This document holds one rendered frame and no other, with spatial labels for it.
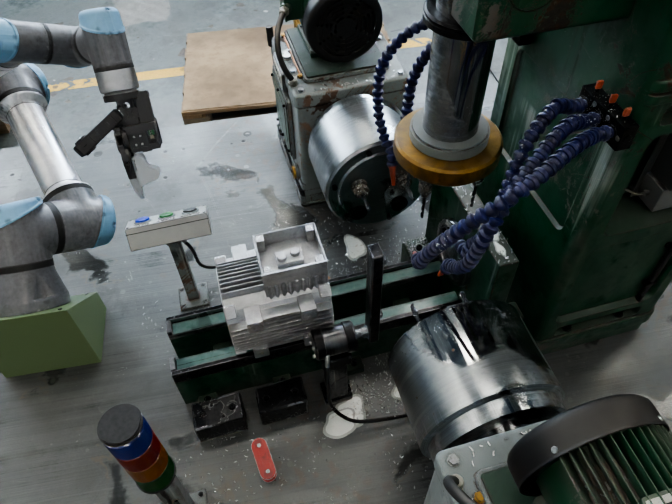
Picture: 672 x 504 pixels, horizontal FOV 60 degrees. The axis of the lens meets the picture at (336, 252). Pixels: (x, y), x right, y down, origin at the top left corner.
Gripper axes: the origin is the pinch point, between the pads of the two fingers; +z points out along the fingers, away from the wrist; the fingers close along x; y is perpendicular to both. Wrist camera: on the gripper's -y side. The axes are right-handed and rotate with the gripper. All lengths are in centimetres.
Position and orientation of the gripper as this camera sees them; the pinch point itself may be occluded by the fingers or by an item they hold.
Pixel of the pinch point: (137, 193)
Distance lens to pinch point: 127.3
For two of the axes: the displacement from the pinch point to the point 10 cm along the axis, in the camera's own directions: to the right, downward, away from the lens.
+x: -2.2, -3.1, 9.2
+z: 1.5, 9.2, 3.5
